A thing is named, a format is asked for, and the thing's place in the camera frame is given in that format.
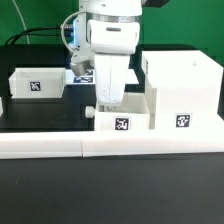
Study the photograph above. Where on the white L-shaped fence right piece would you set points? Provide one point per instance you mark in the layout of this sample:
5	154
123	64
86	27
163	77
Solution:
151	142

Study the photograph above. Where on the white rear drawer tray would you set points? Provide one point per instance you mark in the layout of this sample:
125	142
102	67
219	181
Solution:
37	82

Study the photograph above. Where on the white front fence left piece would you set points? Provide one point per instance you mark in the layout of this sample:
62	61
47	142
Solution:
40	145

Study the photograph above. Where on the white drawer tray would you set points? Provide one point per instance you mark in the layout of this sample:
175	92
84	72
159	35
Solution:
131	114
37	82

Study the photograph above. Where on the white front drawer tray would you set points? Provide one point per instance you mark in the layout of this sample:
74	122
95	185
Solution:
131	114

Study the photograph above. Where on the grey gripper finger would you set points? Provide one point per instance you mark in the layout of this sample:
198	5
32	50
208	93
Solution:
109	108

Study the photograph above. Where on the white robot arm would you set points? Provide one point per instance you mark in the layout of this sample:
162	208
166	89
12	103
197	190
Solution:
108	31

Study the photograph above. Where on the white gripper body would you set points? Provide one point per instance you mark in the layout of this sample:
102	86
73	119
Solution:
110	78

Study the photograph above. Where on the white drawer cabinet box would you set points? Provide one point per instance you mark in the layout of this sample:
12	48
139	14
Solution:
182	88

